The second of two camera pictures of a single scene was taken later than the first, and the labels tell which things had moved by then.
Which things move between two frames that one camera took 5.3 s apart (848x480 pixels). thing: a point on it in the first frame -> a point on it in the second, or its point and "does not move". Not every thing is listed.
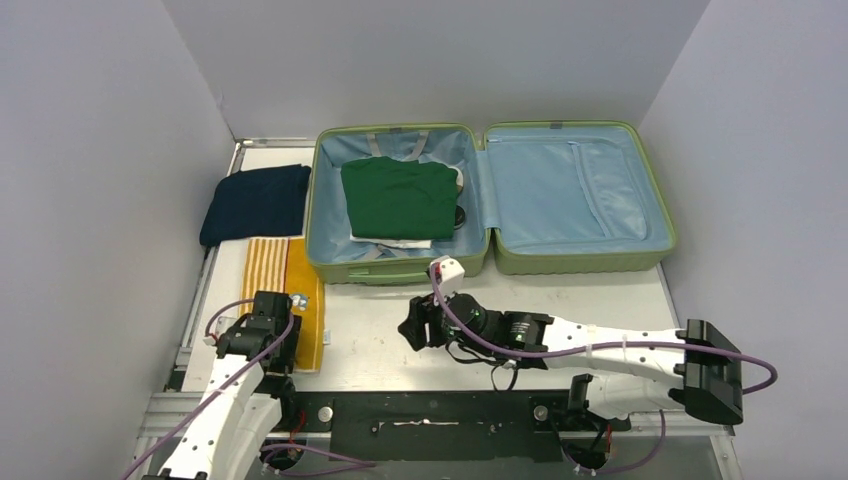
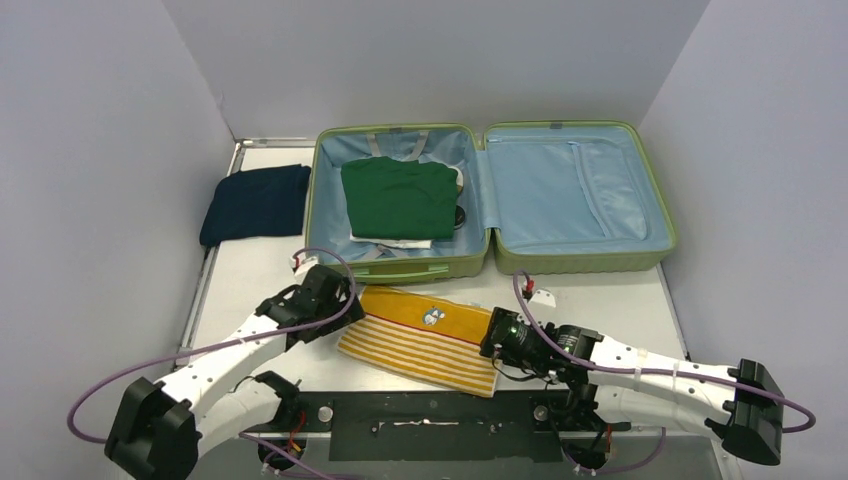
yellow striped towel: x=282 y=265 -> x=425 y=339
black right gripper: x=419 y=324 -> x=499 y=336
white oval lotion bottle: x=459 y=179 does not move
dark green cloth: x=400 y=198 does not move
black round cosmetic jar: x=459 y=217 does not move
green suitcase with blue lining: x=382 y=201 does not move
